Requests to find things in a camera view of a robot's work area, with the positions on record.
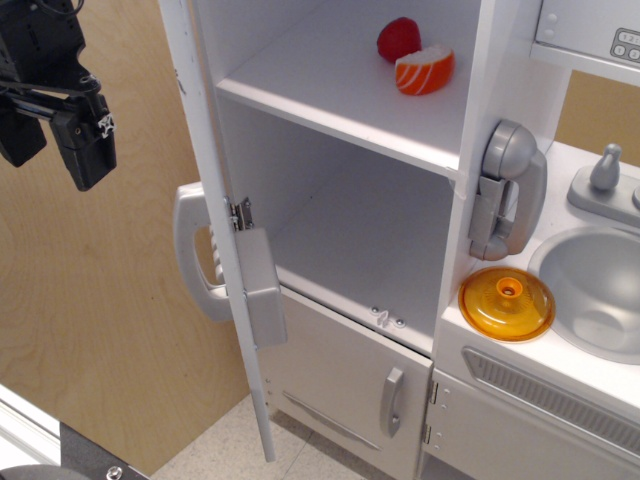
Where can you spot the orange salmon sushi toy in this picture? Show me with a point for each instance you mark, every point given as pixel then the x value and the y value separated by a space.
pixel 425 71

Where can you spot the white toy kitchen cabinet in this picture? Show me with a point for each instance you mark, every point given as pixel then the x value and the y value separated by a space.
pixel 367 194

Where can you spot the white lower freezer door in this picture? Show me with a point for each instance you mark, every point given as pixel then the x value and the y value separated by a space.
pixel 329 376

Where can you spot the red toy strawberry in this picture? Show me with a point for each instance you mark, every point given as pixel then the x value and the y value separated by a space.
pixel 399 38

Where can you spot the grey ice dispenser panel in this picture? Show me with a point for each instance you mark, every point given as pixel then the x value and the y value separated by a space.
pixel 262 288

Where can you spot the grey oven vent panel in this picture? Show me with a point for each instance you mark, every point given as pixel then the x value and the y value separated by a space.
pixel 571 409

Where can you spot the orange transparent pot lid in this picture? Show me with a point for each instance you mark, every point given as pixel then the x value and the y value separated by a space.
pixel 507 304

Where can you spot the grey toy sink basin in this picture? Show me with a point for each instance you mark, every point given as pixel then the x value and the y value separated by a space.
pixel 593 274

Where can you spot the grey toy faucet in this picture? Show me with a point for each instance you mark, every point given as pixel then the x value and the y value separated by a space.
pixel 603 190

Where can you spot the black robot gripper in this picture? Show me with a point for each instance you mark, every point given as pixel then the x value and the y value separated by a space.
pixel 41 42

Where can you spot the white toy fridge door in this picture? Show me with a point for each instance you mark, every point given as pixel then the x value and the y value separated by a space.
pixel 183 34

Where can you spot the grey toy wall phone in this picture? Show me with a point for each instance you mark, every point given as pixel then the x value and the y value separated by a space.
pixel 510 193

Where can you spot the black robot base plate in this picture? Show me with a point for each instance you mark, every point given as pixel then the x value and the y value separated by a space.
pixel 81 458

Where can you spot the white oven door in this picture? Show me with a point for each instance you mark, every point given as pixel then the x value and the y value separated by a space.
pixel 487 437

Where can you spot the grey freezer door handle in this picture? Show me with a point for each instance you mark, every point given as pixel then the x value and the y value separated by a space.
pixel 389 419

